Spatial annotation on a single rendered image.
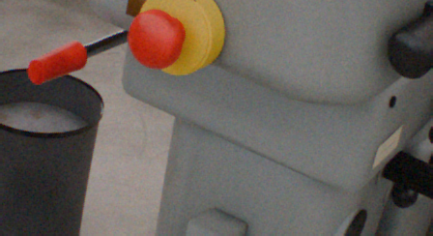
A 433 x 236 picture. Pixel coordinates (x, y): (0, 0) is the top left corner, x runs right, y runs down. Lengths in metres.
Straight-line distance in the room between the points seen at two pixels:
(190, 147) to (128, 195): 2.95
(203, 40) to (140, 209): 3.11
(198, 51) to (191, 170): 0.25
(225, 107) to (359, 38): 0.19
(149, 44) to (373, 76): 0.15
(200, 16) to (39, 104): 2.68
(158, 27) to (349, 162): 0.21
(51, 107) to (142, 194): 0.72
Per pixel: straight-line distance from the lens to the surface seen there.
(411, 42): 0.60
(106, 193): 3.77
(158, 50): 0.60
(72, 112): 3.25
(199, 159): 0.83
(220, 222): 0.82
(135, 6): 0.66
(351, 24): 0.60
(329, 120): 0.72
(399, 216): 0.99
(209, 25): 0.61
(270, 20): 0.61
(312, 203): 0.80
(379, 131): 0.72
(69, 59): 0.70
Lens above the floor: 1.99
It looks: 26 degrees down
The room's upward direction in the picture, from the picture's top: 11 degrees clockwise
